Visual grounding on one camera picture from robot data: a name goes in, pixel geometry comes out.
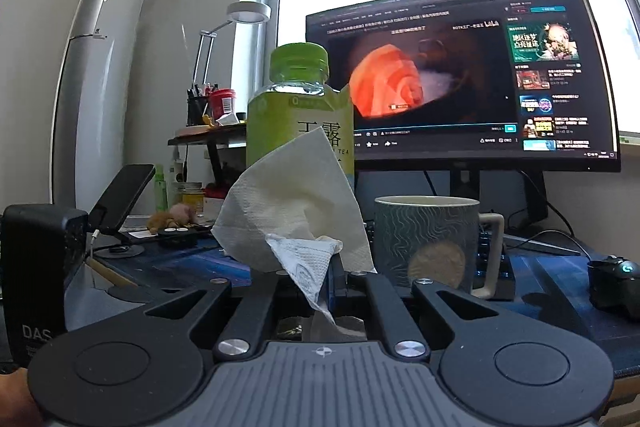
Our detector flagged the black smartphone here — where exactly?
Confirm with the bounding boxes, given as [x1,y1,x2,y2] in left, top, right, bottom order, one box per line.
[87,164,156,236]

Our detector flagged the silver desk lamp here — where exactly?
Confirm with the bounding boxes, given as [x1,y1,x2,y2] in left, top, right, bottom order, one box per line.
[192,2,272,85]

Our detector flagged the red plastic cup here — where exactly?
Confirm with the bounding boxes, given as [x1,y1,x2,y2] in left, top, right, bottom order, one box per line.
[209,88,237,120]

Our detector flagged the black phone stand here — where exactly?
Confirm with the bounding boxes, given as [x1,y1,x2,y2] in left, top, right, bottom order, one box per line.
[92,227,146,261]

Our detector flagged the black mesh pen holder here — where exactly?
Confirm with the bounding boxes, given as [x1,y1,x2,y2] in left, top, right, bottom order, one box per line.
[186,94,211,126]

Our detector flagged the grey patterned mug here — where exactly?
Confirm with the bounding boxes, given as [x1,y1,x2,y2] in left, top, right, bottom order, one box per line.
[374,195,506,299]

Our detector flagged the white floor air conditioner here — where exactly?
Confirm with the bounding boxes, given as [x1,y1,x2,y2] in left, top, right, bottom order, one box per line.
[50,0,151,214]

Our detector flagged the black computer mouse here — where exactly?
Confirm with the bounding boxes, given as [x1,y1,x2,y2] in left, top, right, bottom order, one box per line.
[587,255,640,311]

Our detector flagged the black gadget white dots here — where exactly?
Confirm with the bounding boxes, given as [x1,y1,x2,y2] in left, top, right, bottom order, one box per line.
[159,227,202,249]

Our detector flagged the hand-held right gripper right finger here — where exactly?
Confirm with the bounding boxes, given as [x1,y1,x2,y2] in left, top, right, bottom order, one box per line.
[330,257,502,360]

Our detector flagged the small green plastic bottle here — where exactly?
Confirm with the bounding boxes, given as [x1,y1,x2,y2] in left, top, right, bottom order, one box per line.
[154,164,170,212]

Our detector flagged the black backlit keyboard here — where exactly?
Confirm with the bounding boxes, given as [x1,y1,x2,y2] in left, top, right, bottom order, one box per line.
[364,219,516,301]

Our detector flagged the green tea bottle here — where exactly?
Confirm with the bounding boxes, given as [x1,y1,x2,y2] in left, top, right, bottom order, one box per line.
[246,43,357,195]

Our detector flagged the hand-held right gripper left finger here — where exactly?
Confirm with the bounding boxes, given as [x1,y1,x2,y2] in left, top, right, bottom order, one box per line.
[145,274,313,360]

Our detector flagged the black computer monitor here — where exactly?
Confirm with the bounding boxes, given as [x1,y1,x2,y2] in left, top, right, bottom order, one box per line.
[305,0,622,256]

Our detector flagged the person's left hand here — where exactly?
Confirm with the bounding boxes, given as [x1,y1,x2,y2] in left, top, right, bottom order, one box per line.
[0,367,45,427]

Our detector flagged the brown plush toy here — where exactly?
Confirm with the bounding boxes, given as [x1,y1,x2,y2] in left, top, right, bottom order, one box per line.
[146,203,199,231]

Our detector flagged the white paper tissue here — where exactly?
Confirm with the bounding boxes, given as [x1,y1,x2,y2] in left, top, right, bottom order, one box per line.
[211,126,377,343]

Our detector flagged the black desk shelf riser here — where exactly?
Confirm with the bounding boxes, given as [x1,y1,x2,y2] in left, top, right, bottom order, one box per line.
[167,123,249,188]

